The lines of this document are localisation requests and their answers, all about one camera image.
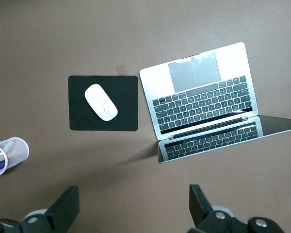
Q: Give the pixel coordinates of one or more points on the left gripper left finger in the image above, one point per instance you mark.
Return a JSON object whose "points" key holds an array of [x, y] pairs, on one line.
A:
{"points": [[63, 208]]}

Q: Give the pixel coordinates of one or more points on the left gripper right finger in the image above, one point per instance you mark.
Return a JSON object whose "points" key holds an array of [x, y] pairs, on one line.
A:
{"points": [[201, 208]]}

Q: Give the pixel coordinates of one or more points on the white computer mouse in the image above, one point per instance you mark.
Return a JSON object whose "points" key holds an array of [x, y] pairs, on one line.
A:
{"points": [[99, 102]]}

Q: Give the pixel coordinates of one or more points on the black mouse pad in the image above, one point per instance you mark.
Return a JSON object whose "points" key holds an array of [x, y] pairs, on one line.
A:
{"points": [[126, 116]]}

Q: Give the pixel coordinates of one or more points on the silver laptop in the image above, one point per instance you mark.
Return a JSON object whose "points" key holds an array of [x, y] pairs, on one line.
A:
{"points": [[196, 104]]}

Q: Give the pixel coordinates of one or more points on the pink mesh pen cup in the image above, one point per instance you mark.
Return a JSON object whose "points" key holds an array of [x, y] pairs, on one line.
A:
{"points": [[19, 150]]}

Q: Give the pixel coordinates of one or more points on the purple marker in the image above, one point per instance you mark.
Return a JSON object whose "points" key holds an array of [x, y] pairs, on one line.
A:
{"points": [[1, 167]]}

